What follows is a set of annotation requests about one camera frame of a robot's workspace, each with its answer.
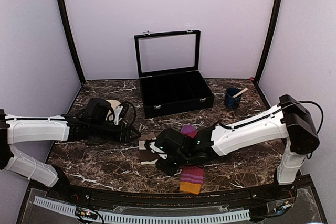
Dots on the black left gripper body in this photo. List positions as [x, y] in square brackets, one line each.
[98, 130]

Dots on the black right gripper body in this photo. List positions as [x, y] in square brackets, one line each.
[184, 159]

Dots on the brown and white sock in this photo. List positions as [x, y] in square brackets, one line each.
[147, 157]

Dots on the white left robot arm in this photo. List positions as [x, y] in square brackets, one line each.
[62, 128]

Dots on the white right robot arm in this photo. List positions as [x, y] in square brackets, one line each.
[288, 120]

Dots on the maroon purple orange sock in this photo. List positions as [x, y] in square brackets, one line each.
[192, 176]

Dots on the dark blue mug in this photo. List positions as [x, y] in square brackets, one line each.
[230, 101]

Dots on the black display box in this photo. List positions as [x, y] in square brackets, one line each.
[168, 70]

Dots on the wooden stick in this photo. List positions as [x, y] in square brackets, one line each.
[240, 92]

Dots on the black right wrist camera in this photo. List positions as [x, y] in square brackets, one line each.
[169, 141]

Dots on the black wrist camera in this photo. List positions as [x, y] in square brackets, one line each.
[169, 141]
[97, 110]

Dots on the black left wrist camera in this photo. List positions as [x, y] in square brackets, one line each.
[97, 110]

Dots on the white slotted cable duct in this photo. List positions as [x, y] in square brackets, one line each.
[147, 215]

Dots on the black front table rail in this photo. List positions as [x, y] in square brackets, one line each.
[157, 190]

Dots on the black left corner post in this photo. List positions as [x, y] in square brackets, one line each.
[70, 40]

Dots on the black corner post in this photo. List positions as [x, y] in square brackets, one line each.
[70, 40]
[268, 41]

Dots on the black right corner post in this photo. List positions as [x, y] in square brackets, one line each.
[268, 41]

